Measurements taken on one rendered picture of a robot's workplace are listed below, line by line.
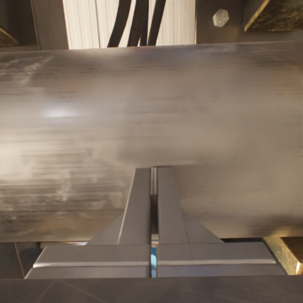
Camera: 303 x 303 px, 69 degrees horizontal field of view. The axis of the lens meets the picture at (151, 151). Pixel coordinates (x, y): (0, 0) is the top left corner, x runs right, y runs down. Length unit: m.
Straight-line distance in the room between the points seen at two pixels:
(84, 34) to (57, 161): 2.22
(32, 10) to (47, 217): 0.36
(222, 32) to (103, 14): 1.97
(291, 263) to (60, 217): 0.24
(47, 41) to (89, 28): 1.87
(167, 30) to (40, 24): 1.86
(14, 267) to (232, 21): 0.53
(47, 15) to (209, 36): 0.31
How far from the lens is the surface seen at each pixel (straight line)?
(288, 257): 0.31
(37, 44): 0.47
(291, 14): 0.42
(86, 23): 2.38
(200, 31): 0.43
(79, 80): 0.19
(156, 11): 0.51
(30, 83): 0.20
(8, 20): 0.46
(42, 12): 0.51
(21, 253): 0.45
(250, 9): 0.42
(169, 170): 0.15
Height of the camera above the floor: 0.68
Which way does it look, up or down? 1 degrees up
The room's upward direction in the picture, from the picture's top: 92 degrees counter-clockwise
